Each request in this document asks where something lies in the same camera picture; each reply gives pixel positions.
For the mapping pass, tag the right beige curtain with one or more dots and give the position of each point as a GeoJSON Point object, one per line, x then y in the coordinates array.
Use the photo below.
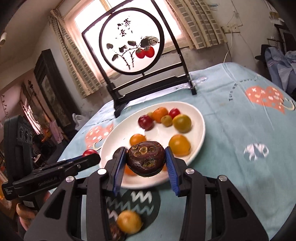
{"type": "Point", "coordinates": [197, 23]}

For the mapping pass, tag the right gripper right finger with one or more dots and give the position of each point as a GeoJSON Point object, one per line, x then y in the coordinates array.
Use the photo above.
{"type": "Point", "coordinates": [232, 217]}

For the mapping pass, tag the small green kumquat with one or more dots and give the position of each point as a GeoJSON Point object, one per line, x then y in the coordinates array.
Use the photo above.
{"type": "Point", "coordinates": [167, 120]}

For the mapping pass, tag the blue clothes pile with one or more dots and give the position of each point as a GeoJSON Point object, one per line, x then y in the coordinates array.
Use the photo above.
{"type": "Point", "coordinates": [281, 68]}

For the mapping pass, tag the small red cherry tomato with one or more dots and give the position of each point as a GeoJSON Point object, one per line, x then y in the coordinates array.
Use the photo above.
{"type": "Point", "coordinates": [174, 112]}

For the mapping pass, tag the small yellow-green kumquat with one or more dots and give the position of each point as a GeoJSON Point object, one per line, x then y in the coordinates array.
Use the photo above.
{"type": "Point", "coordinates": [150, 114]}

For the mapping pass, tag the small orange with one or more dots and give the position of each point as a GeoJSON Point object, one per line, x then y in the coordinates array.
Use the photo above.
{"type": "Point", "coordinates": [136, 139]}

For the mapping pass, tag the white oval plate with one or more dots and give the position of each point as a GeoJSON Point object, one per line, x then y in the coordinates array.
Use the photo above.
{"type": "Point", "coordinates": [121, 134]}

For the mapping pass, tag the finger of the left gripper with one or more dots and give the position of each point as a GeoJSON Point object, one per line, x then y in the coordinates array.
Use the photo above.
{"type": "Point", "coordinates": [78, 165]}
{"type": "Point", "coordinates": [75, 159]}

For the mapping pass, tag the wall power socket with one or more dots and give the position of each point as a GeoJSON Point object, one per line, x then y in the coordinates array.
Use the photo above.
{"type": "Point", "coordinates": [231, 28]}

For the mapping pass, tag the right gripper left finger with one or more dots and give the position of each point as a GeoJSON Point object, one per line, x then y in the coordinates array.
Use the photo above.
{"type": "Point", "coordinates": [58, 219]}

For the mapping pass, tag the dark water chestnut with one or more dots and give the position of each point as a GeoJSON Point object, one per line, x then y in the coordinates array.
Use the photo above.
{"type": "Point", "coordinates": [116, 233]}

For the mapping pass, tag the left beige curtain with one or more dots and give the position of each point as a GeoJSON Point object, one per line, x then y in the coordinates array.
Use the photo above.
{"type": "Point", "coordinates": [81, 73]}

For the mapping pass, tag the dark red plum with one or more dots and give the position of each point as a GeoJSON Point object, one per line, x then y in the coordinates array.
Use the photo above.
{"type": "Point", "coordinates": [146, 122]}

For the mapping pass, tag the person's left hand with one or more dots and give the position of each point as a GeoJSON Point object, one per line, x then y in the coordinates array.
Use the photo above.
{"type": "Point", "coordinates": [25, 215]}

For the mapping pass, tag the large green-orange citrus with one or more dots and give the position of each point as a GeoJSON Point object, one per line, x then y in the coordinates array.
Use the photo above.
{"type": "Point", "coordinates": [182, 123]}

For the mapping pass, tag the yellow passion fruit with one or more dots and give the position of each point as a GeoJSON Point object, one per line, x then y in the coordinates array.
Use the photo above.
{"type": "Point", "coordinates": [129, 222]}

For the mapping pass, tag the large orange tangerine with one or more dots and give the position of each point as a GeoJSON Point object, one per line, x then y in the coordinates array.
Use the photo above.
{"type": "Point", "coordinates": [129, 172]}

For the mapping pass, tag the dark framed wall painting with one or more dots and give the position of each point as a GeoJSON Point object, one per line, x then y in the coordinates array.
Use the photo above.
{"type": "Point", "coordinates": [55, 92]}

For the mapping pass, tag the black framed round screen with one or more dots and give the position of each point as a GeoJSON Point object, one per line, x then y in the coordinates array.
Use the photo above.
{"type": "Point", "coordinates": [127, 53]}

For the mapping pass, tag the yellow-orange persimmon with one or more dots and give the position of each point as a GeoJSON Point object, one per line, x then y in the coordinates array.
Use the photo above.
{"type": "Point", "coordinates": [180, 146]}

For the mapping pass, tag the beige curtain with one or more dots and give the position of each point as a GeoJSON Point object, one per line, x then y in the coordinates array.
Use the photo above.
{"type": "Point", "coordinates": [81, 73]}
{"type": "Point", "coordinates": [197, 23]}

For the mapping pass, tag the white plastic bag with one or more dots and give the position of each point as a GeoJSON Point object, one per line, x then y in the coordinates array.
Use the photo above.
{"type": "Point", "coordinates": [79, 121]}

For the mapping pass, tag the small orange round citrus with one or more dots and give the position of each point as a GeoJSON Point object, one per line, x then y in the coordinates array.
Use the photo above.
{"type": "Point", "coordinates": [159, 113]}

